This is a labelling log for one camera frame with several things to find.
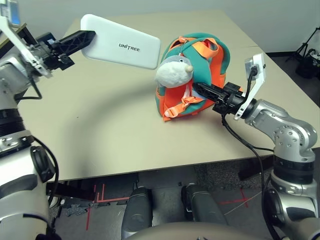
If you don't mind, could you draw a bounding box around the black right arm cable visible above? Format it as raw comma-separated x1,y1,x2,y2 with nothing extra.
221,63,276,240

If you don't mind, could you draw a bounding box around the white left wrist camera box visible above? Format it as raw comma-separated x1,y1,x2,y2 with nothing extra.
0,0,48,77

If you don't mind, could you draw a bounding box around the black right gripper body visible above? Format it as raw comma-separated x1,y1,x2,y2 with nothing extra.
212,82,247,116

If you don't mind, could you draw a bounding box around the dark robot leg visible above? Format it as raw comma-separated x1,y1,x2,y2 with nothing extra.
121,186,154,240
181,183,227,226

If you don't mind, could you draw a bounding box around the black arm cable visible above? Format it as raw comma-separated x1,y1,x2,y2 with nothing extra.
14,74,60,203
221,63,276,240

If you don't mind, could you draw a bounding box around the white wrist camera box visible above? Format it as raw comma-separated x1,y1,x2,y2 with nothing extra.
0,0,48,77
234,52,267,121

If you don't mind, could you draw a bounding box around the black bag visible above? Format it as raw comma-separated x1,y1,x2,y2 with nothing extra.
296,47,320,80

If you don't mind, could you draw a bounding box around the grey robot torso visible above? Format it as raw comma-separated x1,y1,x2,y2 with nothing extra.
124,221,258,240

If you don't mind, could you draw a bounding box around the dark robot right leg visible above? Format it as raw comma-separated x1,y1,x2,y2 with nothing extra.
181,183,227,226

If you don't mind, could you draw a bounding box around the black tripod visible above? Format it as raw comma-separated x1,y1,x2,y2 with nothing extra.
286,26,320,63

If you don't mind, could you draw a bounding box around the grey white plush toy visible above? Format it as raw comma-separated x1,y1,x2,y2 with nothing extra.
153,55,195,88

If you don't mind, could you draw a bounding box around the dark robot left leg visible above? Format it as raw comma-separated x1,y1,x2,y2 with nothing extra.
121,186,154,240

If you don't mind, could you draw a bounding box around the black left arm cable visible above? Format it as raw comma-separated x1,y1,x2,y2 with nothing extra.
14,74,60,203

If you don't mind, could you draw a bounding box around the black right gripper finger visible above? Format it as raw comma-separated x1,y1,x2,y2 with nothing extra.
192,82,226,102

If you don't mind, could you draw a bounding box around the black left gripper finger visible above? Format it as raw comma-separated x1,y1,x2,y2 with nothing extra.
58,29,96,55

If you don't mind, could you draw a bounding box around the teal and orange backpack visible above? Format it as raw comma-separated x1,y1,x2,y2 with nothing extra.
153,32,243,123

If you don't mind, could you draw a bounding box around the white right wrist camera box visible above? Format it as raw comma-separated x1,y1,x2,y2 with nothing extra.
234,52,267,121

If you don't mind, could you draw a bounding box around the white Unitree pencil case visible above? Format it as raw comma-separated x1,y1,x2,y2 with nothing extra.
79,13,161,70

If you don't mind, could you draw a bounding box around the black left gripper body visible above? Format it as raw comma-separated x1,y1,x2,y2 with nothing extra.
34,32,76,72

